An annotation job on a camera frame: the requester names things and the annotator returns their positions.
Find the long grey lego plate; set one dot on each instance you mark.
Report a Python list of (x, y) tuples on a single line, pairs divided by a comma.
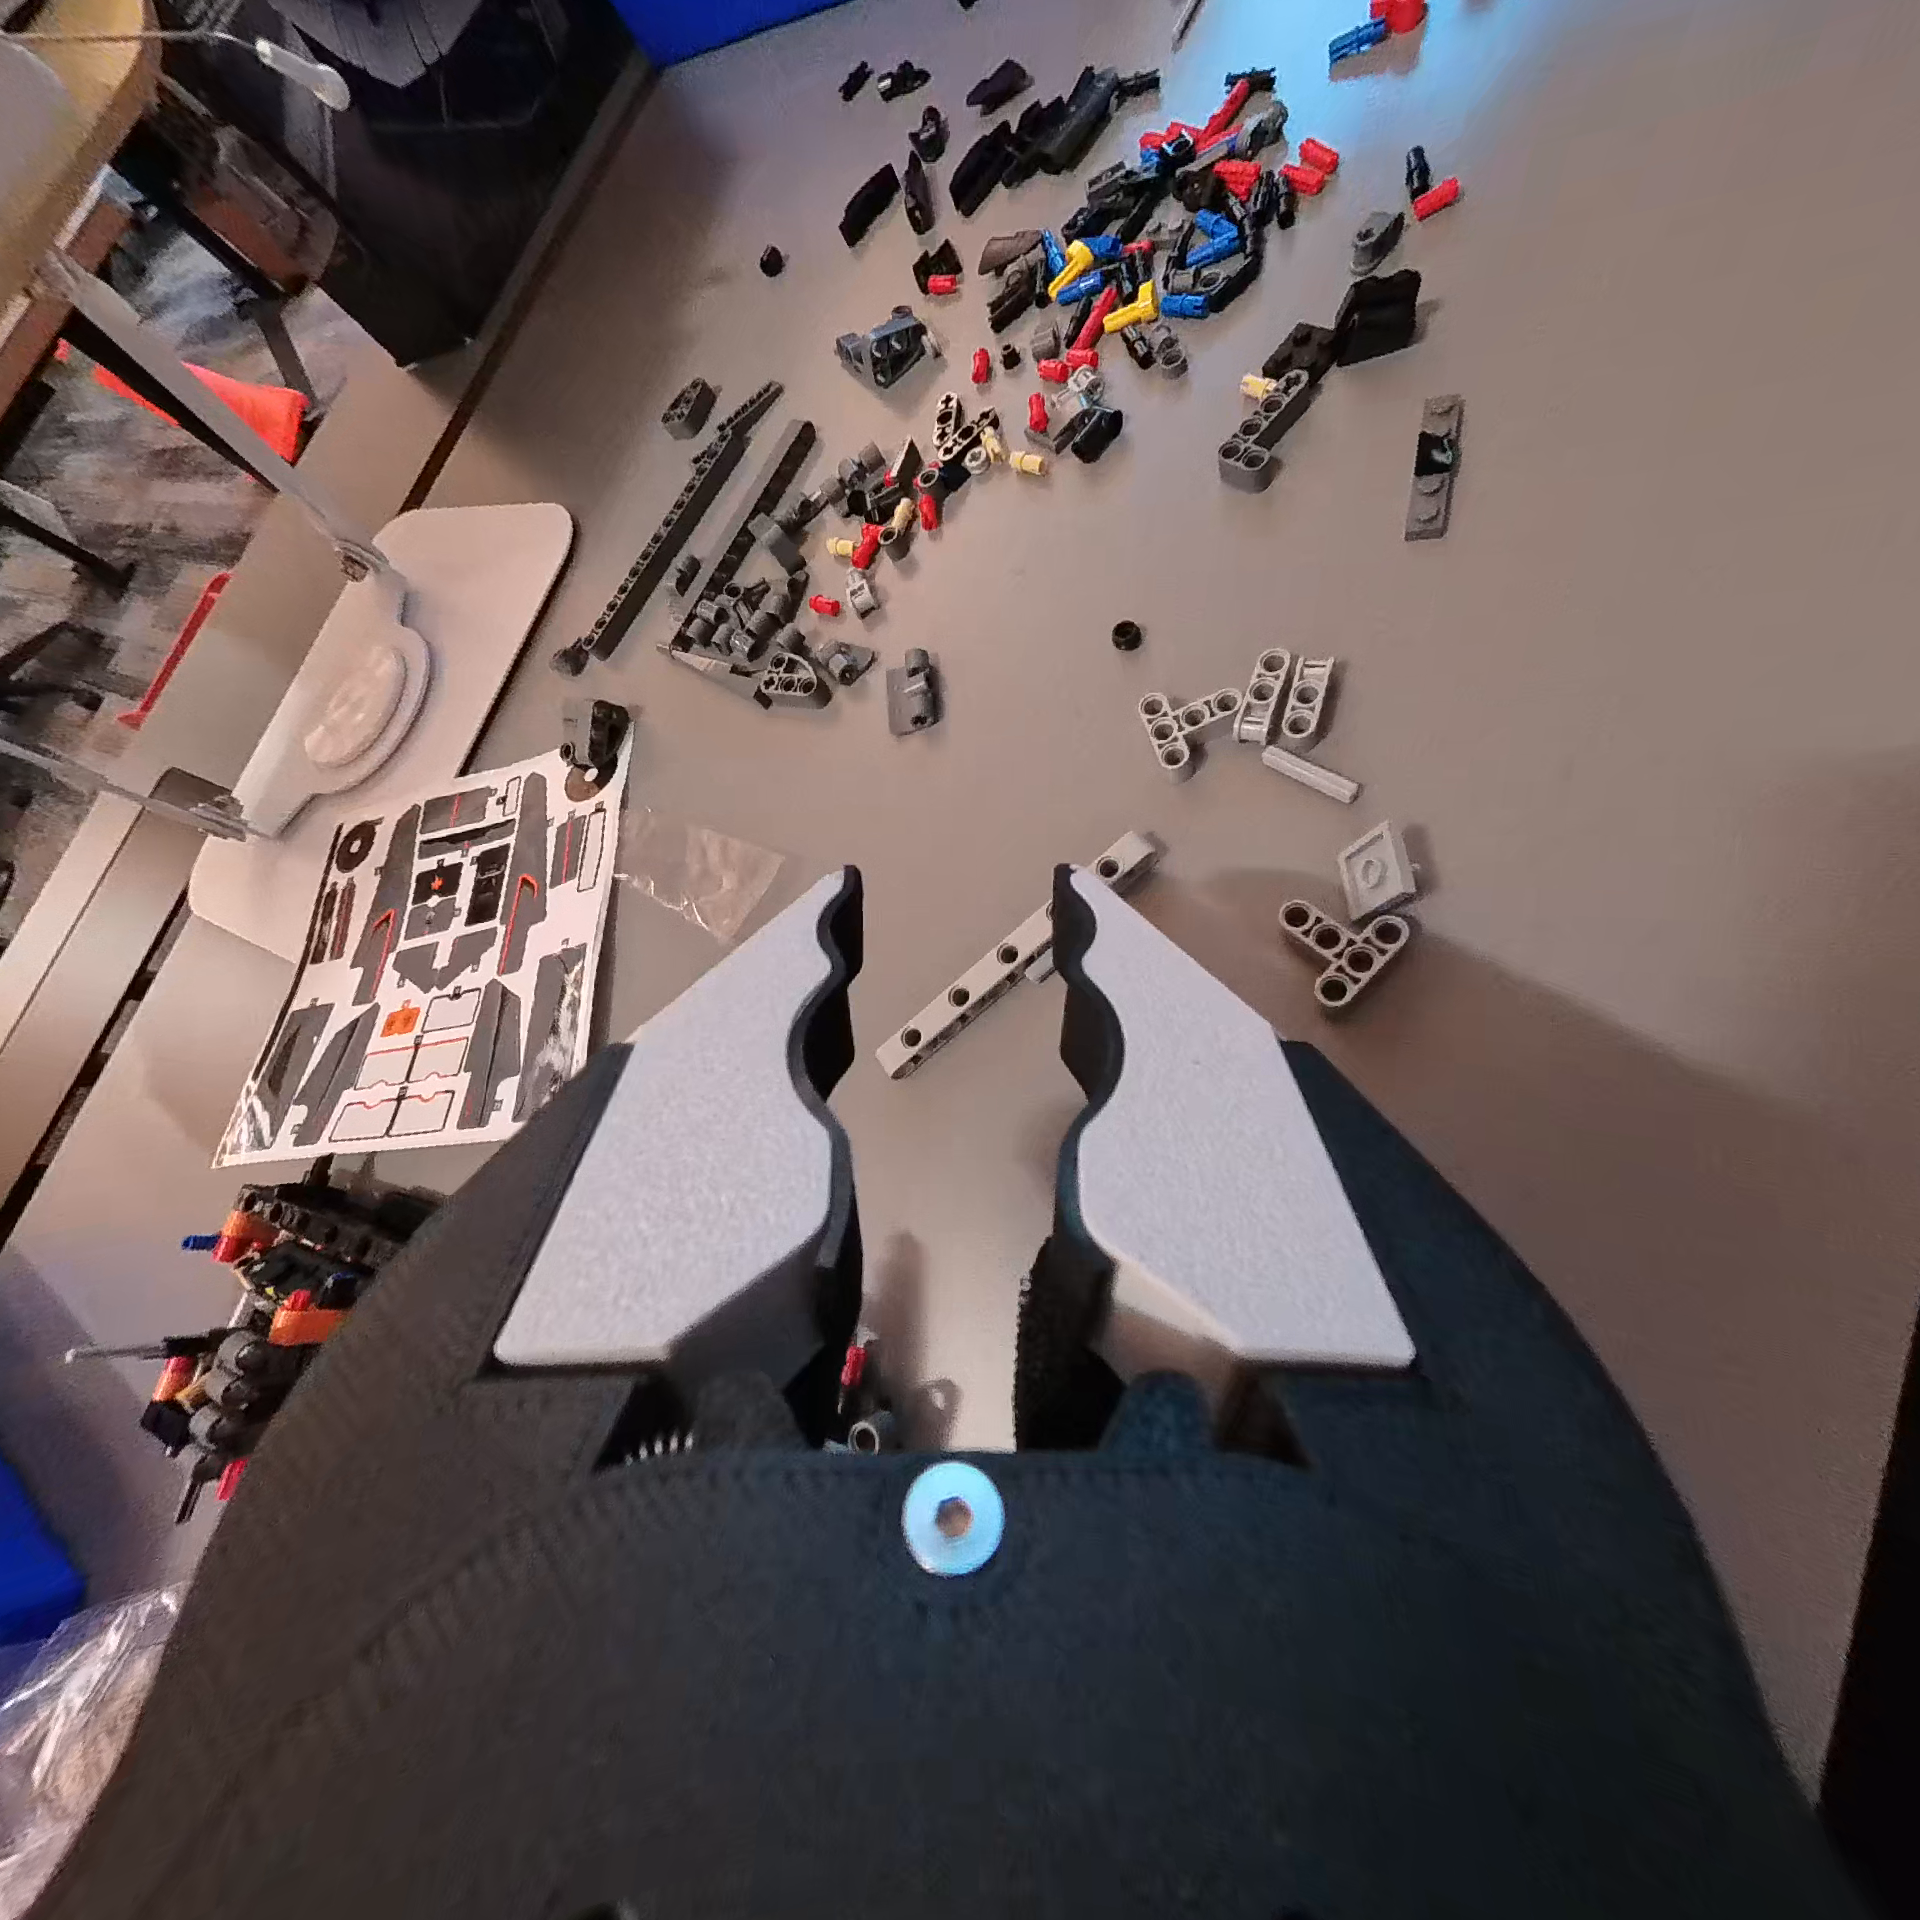
[(1434, 504)]

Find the long light grey lego beam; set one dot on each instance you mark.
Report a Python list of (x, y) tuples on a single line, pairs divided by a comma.
[(961, 1020)]

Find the sticker sheet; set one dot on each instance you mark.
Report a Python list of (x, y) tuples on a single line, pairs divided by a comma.
[(451, 902)]

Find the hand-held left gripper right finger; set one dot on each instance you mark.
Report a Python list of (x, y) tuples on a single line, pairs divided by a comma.
[(1245, 1201)]

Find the red and black chair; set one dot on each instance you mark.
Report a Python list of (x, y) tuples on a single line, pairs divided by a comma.
[(242, 413)]

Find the small clear plastic bag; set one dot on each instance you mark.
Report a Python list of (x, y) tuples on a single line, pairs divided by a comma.
[(706, 879)]

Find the small light grey lego beam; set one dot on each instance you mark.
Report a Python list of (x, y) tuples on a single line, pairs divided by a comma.
[(1178, 735), (1291, 698)]

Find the pile of small coloured lego pieces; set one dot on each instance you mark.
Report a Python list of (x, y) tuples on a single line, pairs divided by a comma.
[(1079, 254)]

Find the lego set box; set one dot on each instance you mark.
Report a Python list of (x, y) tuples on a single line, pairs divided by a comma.
[(451, 182)]

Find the black lego connector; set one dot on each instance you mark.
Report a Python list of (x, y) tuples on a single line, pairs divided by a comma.
[(599, 729)]

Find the group of grey lego beams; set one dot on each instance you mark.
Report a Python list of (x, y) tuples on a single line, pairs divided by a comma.
[(721, 510)]

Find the short dark grey lego beam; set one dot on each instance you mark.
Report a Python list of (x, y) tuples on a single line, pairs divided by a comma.
[(1258, 452)]

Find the group of black lego panels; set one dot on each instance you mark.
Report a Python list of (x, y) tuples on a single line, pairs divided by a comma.
[(975, 166)]

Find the red lego pin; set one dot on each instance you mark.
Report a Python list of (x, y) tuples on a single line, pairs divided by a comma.
[(854, 1358)]

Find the blue plastic bin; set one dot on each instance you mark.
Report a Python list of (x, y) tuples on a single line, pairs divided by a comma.
[(37, 1559), (721, 24)]

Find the black lego bracket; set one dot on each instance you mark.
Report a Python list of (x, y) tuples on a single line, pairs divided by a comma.
[(1381, 317), (1301, 353)]

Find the grey lego frame piece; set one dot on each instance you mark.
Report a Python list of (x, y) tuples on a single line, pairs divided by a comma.
[(885, 353)]

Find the dark grey lego connector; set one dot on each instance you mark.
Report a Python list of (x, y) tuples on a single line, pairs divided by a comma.
[(910, 694)]

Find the grey square lego plate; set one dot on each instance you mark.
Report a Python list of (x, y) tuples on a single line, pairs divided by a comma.
[(1373, 874)]

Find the thin metal rod white tip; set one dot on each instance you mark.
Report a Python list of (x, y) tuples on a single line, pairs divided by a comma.
[(307, 78)]

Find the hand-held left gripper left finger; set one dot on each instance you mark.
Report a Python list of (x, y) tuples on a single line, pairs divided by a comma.
[(675, 1184)]

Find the white box with yellow label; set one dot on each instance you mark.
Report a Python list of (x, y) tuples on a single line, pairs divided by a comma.
[(30, 149)]

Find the wooden side table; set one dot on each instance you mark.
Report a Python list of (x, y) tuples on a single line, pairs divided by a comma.
[(106, 61)]

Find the grey angled lego beam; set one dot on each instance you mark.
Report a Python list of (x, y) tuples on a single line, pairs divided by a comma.
[(1340, 940)]

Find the short light grey lego bar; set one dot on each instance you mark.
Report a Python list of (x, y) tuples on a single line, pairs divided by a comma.
[(1313, 773)]

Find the white flat stand base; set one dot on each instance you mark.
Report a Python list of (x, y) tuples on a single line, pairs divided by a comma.
[(482, 585)]

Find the metal stand rod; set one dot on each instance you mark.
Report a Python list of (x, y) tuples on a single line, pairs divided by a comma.
[(182, 802), (196, 405)]

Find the partly built lego model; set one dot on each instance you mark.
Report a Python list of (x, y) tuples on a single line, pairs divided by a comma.
[(300, 1231)]

